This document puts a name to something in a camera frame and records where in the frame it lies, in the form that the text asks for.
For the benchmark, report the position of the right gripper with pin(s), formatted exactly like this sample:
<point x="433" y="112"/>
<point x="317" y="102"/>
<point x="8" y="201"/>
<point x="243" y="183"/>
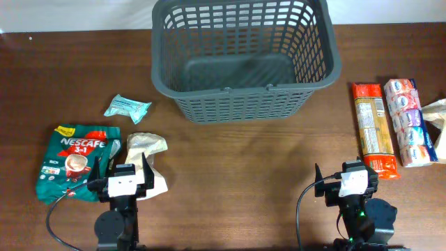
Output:
<point x="332" y="196"/>

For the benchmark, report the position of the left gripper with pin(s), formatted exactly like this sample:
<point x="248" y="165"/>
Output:
<point x="102" y="189"/>

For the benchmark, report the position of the beige pouch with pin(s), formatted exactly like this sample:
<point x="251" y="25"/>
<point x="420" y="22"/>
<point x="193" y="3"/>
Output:
<point x="435" y="114"/>
<point x="148" y="144"/>

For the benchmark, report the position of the green Nescafe coffee bag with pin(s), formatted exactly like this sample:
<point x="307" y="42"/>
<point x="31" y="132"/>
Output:
<point x="72" y="152"/>

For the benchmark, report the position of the teal tissue packet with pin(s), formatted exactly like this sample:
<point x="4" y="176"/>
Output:
<point x="122" y="106"/>

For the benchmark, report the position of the orange spaghetti pack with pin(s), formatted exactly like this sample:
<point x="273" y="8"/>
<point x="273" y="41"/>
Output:
<point x="375" y="139"/>

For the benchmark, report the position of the multicolour tissue multipack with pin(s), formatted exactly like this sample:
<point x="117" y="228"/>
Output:
<point x="415" y="145"/>

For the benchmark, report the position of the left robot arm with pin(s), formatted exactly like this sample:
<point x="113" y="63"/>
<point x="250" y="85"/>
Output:
<point x="117" y="229"/>

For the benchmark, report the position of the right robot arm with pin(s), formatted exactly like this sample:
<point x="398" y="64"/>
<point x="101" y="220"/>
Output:
<point x="369" y="221"/>

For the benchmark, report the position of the grey plastic basket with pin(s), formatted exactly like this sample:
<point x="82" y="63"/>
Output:
<point x="242" y="60"/>

